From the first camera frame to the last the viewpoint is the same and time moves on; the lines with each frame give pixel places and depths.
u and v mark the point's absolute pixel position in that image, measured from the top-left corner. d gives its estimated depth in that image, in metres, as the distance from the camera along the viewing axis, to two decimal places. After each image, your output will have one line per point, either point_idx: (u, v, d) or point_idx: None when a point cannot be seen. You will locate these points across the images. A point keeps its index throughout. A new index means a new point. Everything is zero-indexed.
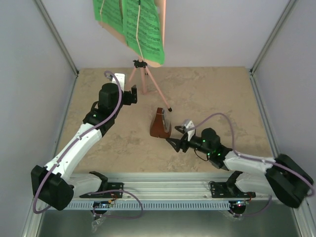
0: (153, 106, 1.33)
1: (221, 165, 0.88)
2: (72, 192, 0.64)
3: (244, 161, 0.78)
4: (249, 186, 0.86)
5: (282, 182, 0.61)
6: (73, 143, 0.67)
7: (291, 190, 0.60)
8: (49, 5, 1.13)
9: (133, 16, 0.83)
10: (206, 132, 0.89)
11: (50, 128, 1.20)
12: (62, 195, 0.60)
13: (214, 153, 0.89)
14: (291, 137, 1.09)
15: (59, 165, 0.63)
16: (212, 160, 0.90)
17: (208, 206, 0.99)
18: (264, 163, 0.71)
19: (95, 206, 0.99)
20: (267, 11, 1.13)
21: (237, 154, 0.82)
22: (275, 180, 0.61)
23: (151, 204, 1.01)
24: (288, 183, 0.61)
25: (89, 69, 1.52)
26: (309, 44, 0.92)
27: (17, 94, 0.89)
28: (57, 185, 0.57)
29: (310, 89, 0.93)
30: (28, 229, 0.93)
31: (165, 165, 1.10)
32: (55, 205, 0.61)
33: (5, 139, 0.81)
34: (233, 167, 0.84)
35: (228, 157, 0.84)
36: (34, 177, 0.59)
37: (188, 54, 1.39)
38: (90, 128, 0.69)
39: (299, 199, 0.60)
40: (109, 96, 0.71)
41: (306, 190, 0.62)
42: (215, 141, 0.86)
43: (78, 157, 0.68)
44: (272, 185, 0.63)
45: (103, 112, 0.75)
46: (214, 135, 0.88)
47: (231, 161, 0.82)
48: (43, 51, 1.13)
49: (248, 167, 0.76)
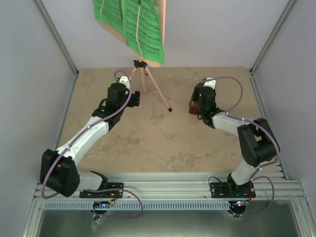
0: (153, 106, 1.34)
1: (210, 122, 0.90)
2: (78, 180, 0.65)
3: (228, 118, 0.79)
4: (238, 175, 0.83)
5: (249, 139, 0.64)
6: (84, 131, 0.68)
7: (253, 147, 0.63)
8: (49, 5, 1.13)
9: (133, 16, 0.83)
10: (204, 88, 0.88)
11: (50, 128, 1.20)
12: (70, 180, 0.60)
13: (206, 110, 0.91)
14: (290, 137, 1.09)
15: (71, 149, 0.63)
16: (203, 117, 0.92)
17: (208, 206, 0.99)
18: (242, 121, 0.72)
19: (95, 206, 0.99)
20: (266, 11, 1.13)
21: (225, 113, 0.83)
22: (242, 134, 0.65)
23: (151, 204, 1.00)
24: (255, 141, 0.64)
25: (89, 69, 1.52)
26: (309, 43, 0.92)
27: (17, 94, 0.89)
28: (67, 168, 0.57)
29: (309, 89, 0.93)
30: (28, 229, 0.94)
31: (166, 165, 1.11)
32: (61, 192, 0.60)
33: (6, 140, 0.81)
34: (219, 125, 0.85)
35: (217, 114, 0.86)
36: (45, 160, 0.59)
37: (188, 54, 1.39)
38: (99, 120, 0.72)
39: (258, 157, 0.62)
40: (118, 92, 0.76)
41: (272, 153, 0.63)
42: (208, 97, 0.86)
43: (88, 144, 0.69)
44: (241, 138, 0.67)
45: (111, 107, 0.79)
46: (210, 91, 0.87)
47: (218, 119, 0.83)
48: (42, 51, 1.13)
49: (229, 124, 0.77)
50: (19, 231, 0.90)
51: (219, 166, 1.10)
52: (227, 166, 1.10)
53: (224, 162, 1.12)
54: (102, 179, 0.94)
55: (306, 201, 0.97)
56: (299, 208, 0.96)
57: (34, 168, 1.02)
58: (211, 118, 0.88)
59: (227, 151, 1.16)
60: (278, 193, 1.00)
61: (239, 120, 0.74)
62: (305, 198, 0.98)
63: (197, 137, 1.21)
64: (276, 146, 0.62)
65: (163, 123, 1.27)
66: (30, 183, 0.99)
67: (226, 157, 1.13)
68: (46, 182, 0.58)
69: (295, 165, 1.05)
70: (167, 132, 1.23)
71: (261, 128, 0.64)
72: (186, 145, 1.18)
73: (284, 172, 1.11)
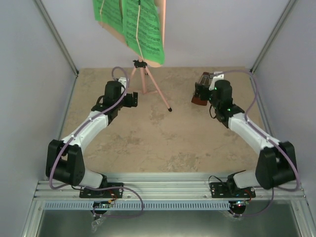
0: (153, 106, 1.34)
1: (224, 119, 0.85)
2: (83, 169, 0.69)
3: (249, 128, 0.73)
4: (243, 179, 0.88)
5: (270, 166, 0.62)
6: (86, 124, 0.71)
7: (272, 172, 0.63)
8: (49, 5, 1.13)
9: (133, 16, 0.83)
10: (221, 82, 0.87)
11: (50, 128, 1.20)
12: (77, 168, 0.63)
13: (222, 106, 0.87)
14: (291, 137, 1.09)
15: (76, 138, 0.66)
16: (218, 114, 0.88)
17: (208, 206, 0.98)
18: (266, 141, 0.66)
19: (95, 206, 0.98)
20: (265, 11, 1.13)
21: (246, 119, 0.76)
22: (265, 161, 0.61)
23: (151, 204, 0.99)
24: (274, 168, 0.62)
25: (89, 69, 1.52)
26: (309, 43, 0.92)
27: (17, 94, 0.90)
28: (75, 155, 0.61)
29: (309, 88, 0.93)
30: (28, 229, 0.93)
31: (166, 165, 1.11)
32: (68, 181, 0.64)
33: (6, 140, 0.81)
34: (235, 128, 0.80)
35: (235, 116, 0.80)
36: (52, 150, 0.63)
37: (187, 54, 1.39)
38: (99, 113, 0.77)
39: (274, 180, 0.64)
40: (114, 88, 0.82)
41: (286, 176, 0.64)
42: (224, 91, 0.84)
43: (91, 135, 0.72)
44: (260, 160, 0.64)
45: (107, 103, 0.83)
46: (226, 86, 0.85)
47: (237, 123, 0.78)
48: (42, 51, 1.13)
49: (248, 136, 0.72)
50: (18, 231, 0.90)
51: (219, 166, 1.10)
52: (227, 166, 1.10)
53: (224, 162, 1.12)
54: (101, 177, 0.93)
55: (306, 201, 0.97)
56: (299, 208, 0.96)
57: (34, 167, 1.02)
58: (227, 114, 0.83)
59: (227, 151, 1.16)
60: (278, 193, 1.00)
61: (261, 137, 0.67)
62: (305, 198, 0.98)
63: (197, 137, 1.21)
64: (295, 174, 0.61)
65: (163, 123, 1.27)
66: (30, 183, 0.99)
67: (226, 157, 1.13)
68: (54, 170, 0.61)
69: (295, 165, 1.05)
70: (167, 133, 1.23)
71: (286, 156, 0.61)
72: (186, 145, 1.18)
73: None
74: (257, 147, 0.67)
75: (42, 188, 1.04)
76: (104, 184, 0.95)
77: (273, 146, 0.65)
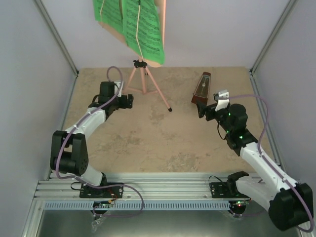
0: (154, 106, 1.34)
1: (236, 146, 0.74)
2: (87, 159, 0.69)
3: (262, 162, 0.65)
4: (247, 189, 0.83)
5: (286, 210, 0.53)
6: (87, 117, 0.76)
7: (287, 217, 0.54)
8: (49, 5, 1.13)
9: (133, 16, 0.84)
10: (234, 107, 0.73)
11: (50, 128, 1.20)
12: (82, 156, 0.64)
13: (234, 133, 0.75)
14: (291, 137, 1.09)
15: (78, 128, 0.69)
16: (229, 139, 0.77)
17: (208, 206, 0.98)
18: (283, 181, 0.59)
19: (95, 206, 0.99)
20: (265, 11, 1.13)
21: (260, 151, 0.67)
22: (282, 205, 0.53)
23: (151, 204, 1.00)
24: (291, 212, 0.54)
25: (89, 69, 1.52)
26: (309, 43, 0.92)
27: (17, 94, 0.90)
28: (80, 141, 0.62)
29: (309, 88, 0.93)
30: (28, 230, 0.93)
31: (166, 165, 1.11)
32: (74, 170, 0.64)
33: (6, 140, 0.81)
34: (246, 157, 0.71)
35: (248, 147, 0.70)
36: (57, 139, 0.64)
37: (187, 54, 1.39)
38: (96, 109, 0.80)
39: (288, 224, 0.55)
40: (109, 87, 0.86)
41: (301, 219, 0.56)
42: (239, 119, 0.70)
43: (91, 128, 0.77)
44: (276, 202, 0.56)
45: (103, 101, 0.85)
46: (242, 112, 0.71)
47: (249, 154, 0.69)
48: (42, 51, 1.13)
49: (262, 171, 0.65)
50: (19, 231, 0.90)
51: (220, 166, 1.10)
52: (227, 166, 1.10)
53: (224, 162, 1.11)
54: (102, 175, 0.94)
55: None
56: None
57: (34, 167, 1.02)
58: (240, 143, 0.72)
59: (227, 151, 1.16)
60: None
61: (278, 177, 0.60)
62: None
63: (197, 137, 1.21)
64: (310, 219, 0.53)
65: (163, 123, 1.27)
66: (30, 183, 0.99)
67: (226, 157, 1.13)
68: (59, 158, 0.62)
69: (295, 165, 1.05)
70: (167, 133, 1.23)
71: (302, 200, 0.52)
72: (186, 145, 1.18)
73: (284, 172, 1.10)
74: (274, 188, 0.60)
75: (42, 188, 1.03)
76: (104, 182, 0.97)
77: (290, 189, 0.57)
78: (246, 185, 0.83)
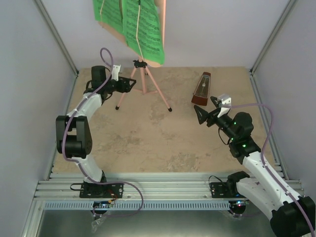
0: (154, 106, 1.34)
1: (239, 155, 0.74)
2: (90, 139, 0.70)
3: (266, 174, 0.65)
4: (247, 192, 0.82)
5: (290, 223, 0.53)
6: (84, 100, 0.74)
7: (291, 229, 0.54)
8: (49, 5, 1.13)
9: (133, 16, 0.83)
10: (241, 116, 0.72)
11: (50, 127, 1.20)
12: (86, 137, 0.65)
13: (238, 141, 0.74)
14: (291, 137, 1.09)
15: (79, 112, 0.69)
16: (232, 147, 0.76)
17: (208, 206, 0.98)
18: (286, 194, 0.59)
19: (95, 206, 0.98)
20: (266, 11, 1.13)
21: (263, 162, 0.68)
22: (285, 217, 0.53)
23: (151, 205, 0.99)
24: (294, 224, 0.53)
25: (89, 69, 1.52)
26: (309, 42, 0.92)
27: (18, 94, 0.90)
28: (82, 123, 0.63)
29: (309, 88, 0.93)
30: (28, 229, 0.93)
31: (166, 165, 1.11)
32: (80, 151, 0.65)
33: (6, 139, 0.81)
34: (249, 168, 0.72)
35: (253, 157, 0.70)
36: (60, 124, 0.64)
37: (187, 54, 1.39)
38: (92, 93, 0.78)
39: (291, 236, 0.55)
40: (100, 70, 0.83)
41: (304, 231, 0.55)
42: (246, 129, 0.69)
43: (91, 111, 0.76)
44: (279, 214, 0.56)
45: (96, 86, 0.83)
46: (248, 122, 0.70)
47: (252, 164, 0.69)
48: (42, 51, 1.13)
49: (265, 182, 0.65)
50: (19, 231, 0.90)
51: (220, 166, 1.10)
52: (228, 166, 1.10)
53: (224, 162, 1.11)
54: (101, 172, 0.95)
55: None
56: None
57: (34, 167, 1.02)
58: (243, 152, 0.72)
59: (227, 151, 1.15)
60: None
61: (281, 189, 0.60)
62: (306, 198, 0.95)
63: (197, 137, 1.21)
64: (312, 232, 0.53)
65: (163, 123, 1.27)
66: (30, 183, 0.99)
67: (226, 157, 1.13)
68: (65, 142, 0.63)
69: (295, 165, 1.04)
70: (167, 133, 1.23)
71: (305, 216, 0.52)
72: (186, 145, 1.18)
73: (284, 172, 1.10)
74: (277, 200, 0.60)
75: (42, 188, 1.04)
76: (105, 181, 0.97)
77: (293, 203, 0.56)
78: (247, 188, 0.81)
